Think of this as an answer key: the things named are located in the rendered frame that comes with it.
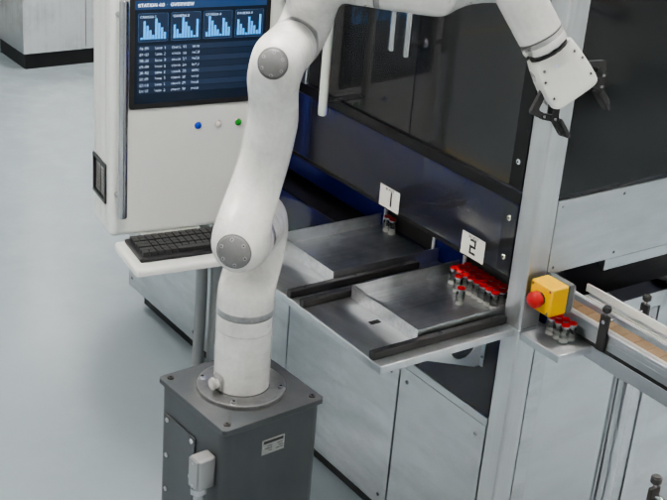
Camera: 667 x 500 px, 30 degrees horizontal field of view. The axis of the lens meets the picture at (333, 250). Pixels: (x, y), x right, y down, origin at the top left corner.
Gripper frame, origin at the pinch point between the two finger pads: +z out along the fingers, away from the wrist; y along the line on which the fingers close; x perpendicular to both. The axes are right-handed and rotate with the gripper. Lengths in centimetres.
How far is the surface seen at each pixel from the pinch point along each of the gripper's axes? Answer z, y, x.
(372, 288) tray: 37, -43, 73
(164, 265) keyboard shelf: 13, -83, 111
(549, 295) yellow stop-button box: 48, -13, 40
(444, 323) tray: 44, -36, 49
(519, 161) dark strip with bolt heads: 22, -1, 51
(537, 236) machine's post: 38, -7, 46
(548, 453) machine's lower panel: 99, -29, 63
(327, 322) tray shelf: 31, -58, 60
